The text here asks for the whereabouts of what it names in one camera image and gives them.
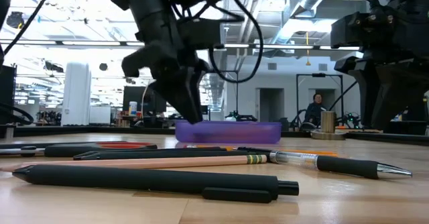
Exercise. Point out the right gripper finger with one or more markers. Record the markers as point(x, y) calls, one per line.
point(399, 93)
point(368, 90)

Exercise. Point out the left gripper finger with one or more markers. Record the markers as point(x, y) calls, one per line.
point(182, 100)
point(198, 80)

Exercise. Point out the natural wood pencil green ferrule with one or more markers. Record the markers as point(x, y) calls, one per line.
point(151, 163)

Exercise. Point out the clear gel pen black grip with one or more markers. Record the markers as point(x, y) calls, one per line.
point(348, 168)

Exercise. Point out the thick matte black clip pen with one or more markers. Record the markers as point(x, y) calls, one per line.
point(134, 180)

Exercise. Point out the background black robot arm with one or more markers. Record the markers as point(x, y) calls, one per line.
point(243, 118)

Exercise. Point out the purple plastic supply box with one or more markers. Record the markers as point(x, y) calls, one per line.
point(234, 131)

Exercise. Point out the grey door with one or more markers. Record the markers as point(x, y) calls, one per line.
point(271, 103)
point(330, 98)

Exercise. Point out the black computer monitor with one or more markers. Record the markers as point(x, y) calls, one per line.
point(135, 98)

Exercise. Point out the white wipes canister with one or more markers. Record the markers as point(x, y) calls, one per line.
point(133, 109)

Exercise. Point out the brass cylinder weight on disc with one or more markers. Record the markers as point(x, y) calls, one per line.
point(327, 121)

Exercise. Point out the person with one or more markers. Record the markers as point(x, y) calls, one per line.
point(315, 111)

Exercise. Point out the white cabinet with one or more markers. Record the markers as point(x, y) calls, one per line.
point(100, 115)

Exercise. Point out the long ceiling light strip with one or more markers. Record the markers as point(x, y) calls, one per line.
point(285, 46)

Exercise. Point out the white building column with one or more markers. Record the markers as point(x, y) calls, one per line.
point(76, 96)

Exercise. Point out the black cabinet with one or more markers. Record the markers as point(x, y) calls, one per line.
point(7, 93)

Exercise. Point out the black metal frame rig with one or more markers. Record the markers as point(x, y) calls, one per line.
point(237, 96)
point(318, 74)

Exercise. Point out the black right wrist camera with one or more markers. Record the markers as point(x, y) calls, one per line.
point(358, 29)

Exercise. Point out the narrow silver ceiling duct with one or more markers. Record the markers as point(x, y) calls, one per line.
point(301, 6)

